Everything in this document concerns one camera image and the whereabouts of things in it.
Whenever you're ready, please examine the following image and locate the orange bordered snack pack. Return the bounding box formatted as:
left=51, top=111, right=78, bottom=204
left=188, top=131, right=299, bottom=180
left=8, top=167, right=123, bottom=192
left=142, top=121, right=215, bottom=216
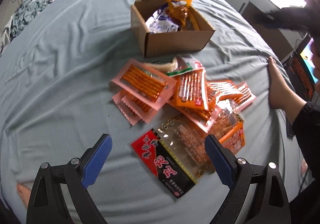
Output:
left=215, top=99, right=246, bottom=156

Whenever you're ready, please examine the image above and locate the pink spicy-strip pack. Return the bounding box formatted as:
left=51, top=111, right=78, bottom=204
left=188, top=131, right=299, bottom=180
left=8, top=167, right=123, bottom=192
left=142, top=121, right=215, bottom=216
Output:
left=167, top=100, right=222, bottom=133

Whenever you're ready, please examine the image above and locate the black red clear snack bag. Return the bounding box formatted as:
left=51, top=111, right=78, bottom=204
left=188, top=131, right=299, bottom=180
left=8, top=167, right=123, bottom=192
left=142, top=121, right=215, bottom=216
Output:
left=131, top=114, right=214, bottom=199

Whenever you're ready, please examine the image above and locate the yellow orange snack bag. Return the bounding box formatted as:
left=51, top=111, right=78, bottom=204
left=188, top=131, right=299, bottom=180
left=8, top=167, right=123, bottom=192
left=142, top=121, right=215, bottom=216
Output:
left=165, top=0, right=200, bottom=31

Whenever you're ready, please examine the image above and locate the blue white snack bag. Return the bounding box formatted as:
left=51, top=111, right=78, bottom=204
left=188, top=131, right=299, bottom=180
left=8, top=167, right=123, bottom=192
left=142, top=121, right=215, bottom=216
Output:
left=145, top=3, right=179, bottom=34

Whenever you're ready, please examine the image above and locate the large pink spicy-stick pack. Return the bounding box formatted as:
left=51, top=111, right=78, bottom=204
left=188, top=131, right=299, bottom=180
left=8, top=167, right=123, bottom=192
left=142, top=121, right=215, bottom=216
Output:
left=112, top=59, right=177, bottom=110

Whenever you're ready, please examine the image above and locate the person's left foot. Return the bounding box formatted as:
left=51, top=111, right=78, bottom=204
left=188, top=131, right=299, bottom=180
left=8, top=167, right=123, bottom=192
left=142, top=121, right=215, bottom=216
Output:
left=16, top=184, right=31, bottom=208

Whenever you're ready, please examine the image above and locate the person's foot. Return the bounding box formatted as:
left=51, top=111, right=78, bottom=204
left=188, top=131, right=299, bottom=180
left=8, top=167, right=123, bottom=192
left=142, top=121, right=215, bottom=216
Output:
left=268, top=56, right=306, bottom=124
left=16, top=184, right=31, bottom=208

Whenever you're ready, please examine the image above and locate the person's right foot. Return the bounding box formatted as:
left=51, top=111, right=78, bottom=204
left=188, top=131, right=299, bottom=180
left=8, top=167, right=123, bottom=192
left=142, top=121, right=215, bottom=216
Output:
left=268, top=56, right=306, bottom=124

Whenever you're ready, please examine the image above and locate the small orange strip pack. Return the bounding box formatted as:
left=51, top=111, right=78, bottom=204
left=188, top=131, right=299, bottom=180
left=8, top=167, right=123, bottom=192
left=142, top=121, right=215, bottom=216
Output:
left=206, top=80, right=256, bottom=112

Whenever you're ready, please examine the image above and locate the grey-green bed sheet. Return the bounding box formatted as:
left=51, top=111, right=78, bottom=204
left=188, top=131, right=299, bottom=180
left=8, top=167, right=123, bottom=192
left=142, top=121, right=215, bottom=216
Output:
left=1, top=0, right=308, bottom=223

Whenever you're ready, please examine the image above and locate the green white snack packet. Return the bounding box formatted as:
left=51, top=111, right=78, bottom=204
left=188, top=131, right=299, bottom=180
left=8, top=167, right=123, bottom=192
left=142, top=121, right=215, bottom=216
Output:
left=144, top=54, right=204, bottom=77

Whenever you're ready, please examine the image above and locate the small pink snack pack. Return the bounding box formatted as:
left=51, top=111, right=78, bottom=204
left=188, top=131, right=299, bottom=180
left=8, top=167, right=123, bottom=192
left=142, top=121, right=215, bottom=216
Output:
left=121, top=93, right=158, bottom=124

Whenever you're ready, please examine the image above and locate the brown cardboard box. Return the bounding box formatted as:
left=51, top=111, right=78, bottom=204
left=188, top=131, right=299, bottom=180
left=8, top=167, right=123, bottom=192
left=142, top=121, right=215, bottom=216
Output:
left=131, top=0, right=215, bottom=58

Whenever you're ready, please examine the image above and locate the patterned blanket pile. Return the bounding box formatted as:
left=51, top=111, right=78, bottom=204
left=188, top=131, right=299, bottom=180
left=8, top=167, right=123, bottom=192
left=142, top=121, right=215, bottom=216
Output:
left=1, top=0, right=56, bottom=54

